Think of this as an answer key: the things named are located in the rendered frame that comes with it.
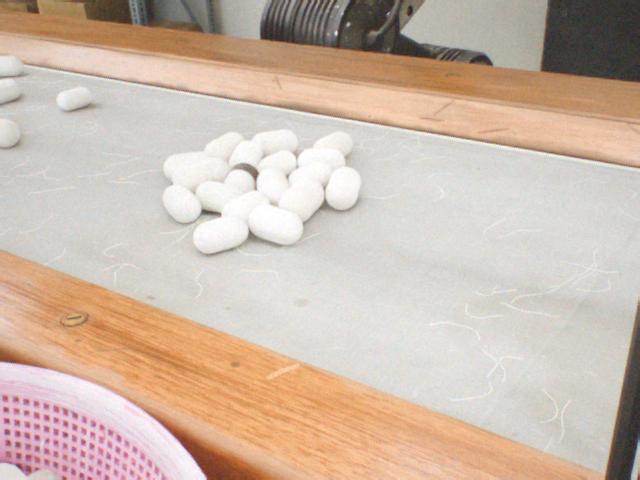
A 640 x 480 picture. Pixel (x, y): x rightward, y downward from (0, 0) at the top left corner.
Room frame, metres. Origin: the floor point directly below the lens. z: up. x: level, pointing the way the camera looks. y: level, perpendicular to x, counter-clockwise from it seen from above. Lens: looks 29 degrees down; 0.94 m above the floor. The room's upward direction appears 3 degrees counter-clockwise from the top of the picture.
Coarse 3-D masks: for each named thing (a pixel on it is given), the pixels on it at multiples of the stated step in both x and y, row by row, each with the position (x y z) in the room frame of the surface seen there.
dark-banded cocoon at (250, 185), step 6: (246, 162) 0.45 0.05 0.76; (252, 162) 0.45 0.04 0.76; (258, 168) 0.45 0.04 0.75; (228, 174) 0.44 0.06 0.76; (234, 174) 0.43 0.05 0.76; (240, 174) 0.43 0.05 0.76; (246, 174) 0.43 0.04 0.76; (228, 180) 0.43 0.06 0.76; (234, 180) 0.43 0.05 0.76; (240, 180) 0.43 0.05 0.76; (246, 180) 0.43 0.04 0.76; (252, 180) 0.43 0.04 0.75; (240, 186) 0.43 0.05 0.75; (246, 186) 0.43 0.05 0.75; (252, 186) 0.43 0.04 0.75; (246, 192) 0.43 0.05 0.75
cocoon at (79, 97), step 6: (72, 90) 0.64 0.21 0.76; (78, 90) 0.64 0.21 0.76; (84, 90) 0.65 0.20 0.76; (60, 96) 0.63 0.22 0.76; (66, 96) 0.63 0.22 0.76; (72, 96) 0.63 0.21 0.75; (78, 96) 0.64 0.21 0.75; (84, 96) 0.64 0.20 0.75; (90, 96) 0.65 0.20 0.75; (60, 102) 0.63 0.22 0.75; (66, 102) 0.63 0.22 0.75; (72, 102) 0.63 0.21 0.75; (78, 102) 0.64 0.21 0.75; (84, 102) 0.64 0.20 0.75; (90, 102) 0.65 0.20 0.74; (60, 108) 0.63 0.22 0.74; (66, 108) 0.63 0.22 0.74; (72, 108) 0.63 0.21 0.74; (78, 108) 0.64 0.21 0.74
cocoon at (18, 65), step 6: (0, 60) 0.76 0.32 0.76; (6, 60) 0.76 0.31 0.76; (12, 60) 0.76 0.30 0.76; (18, 60) 0.76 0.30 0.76; (0, 66) 0.75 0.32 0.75; (6, 66) 0.75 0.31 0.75; (12, 66) 0.75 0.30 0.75; (18, 66) 0.76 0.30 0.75; (0, 72) 0.76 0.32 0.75; (6, 72) 0.75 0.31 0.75; (12, 72) 0.75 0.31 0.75; (18, 72) 0.76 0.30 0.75
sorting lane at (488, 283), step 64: (64, 128) 0.59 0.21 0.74; (128, 128) 0.58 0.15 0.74; (192, 128) 0.58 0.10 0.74; (256, 128) 0.57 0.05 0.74; (320, 128) 0.56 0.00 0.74; (384, 128) 0.55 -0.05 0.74; (0, 192) 0.47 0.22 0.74; (64, 192) 0.46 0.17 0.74; (128, 192) 0.45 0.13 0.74; (384, 192) 0.43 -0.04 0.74; (448, 192) 0.43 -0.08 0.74; (512, 192) 0.42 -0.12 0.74; (576, 192) 0.42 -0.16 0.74; (64, 256) 0.37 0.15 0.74; (128, 256) 0.37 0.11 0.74; (192, 256) 0.36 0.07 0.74; (256, 256) 0.36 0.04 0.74; (320, 256) 0.35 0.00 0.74; (384, 256) 0.35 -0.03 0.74; (448, 256) 0.35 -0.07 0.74; (512, 256) 0.34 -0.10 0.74; (576, 256) 0.34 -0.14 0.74; (256, 320) 0.30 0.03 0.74; (320, 320) 0.29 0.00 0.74; (384, 320) 0.29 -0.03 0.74; (448, 320) 0.29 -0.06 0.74; (512, 320) 0.28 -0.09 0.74; (576, 320) 0.28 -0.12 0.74; (384, 384) 0.24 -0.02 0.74; (448, 384) 0.24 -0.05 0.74; (512, 384) 0.24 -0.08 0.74; (576, 384) 0.24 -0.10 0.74; (576, 448) 0.20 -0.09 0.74
